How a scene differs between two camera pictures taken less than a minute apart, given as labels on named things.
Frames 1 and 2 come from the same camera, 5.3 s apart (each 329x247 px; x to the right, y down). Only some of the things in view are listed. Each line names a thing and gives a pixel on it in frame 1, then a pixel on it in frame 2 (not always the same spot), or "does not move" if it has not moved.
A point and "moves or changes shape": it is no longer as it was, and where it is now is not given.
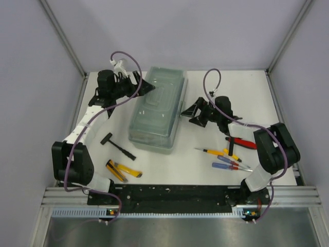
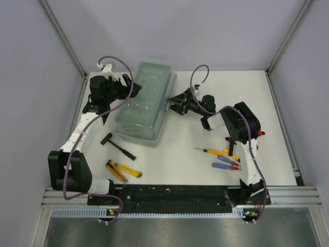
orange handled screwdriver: x=216 y=152 does not move
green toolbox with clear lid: x=156 y=117 moves or changes shape
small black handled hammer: x=231 y=145 does not move
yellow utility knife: x=128 y=170 does not move
